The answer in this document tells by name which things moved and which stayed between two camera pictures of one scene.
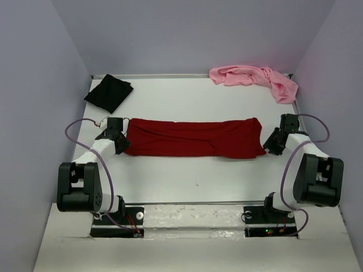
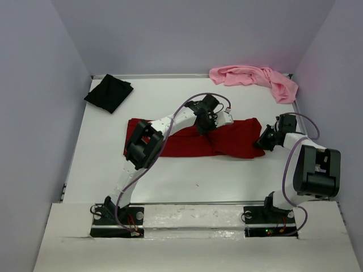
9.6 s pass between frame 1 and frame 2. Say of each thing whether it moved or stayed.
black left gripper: moved
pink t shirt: stayed
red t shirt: stayed
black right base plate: stayed
